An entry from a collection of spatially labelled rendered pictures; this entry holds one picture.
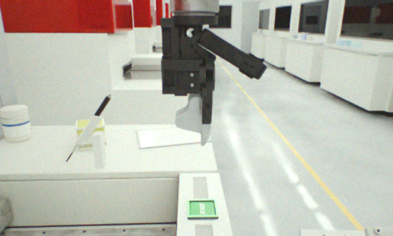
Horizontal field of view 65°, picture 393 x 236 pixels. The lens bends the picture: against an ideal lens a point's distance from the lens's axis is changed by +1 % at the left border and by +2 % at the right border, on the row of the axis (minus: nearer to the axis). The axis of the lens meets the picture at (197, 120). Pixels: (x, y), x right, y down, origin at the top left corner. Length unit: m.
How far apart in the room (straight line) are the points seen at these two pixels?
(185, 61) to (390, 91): 4.65
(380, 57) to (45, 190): 4.55
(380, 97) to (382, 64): 0.46
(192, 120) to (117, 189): 0.33
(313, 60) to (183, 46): 6.45
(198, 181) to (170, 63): 0.32
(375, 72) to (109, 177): 4.46
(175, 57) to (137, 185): 0.37
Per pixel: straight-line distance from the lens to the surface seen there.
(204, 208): 0.59
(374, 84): 4.94
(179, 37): 0.47
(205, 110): 0.47
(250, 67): 0.47
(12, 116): 1.00
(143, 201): 0.77
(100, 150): 0.75
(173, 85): 0.47
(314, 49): 6.86
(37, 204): 0.84
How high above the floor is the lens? 1.30
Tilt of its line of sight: 18 degrees down
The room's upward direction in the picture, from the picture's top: straight up
